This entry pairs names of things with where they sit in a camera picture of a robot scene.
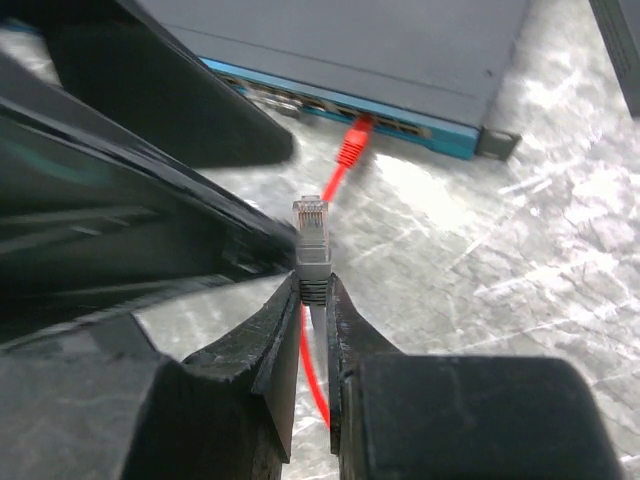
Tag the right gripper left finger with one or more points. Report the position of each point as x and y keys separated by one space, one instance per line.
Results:
x=99 y=401

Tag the small black switch box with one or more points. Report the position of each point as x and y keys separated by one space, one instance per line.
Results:
x=618 y=22

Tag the large black network switch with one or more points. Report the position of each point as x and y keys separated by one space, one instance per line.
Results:
x=427 y=72

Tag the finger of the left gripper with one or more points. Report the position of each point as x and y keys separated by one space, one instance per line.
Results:
x=103 y=203

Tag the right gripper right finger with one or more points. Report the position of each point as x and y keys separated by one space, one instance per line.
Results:
x=400 y=416

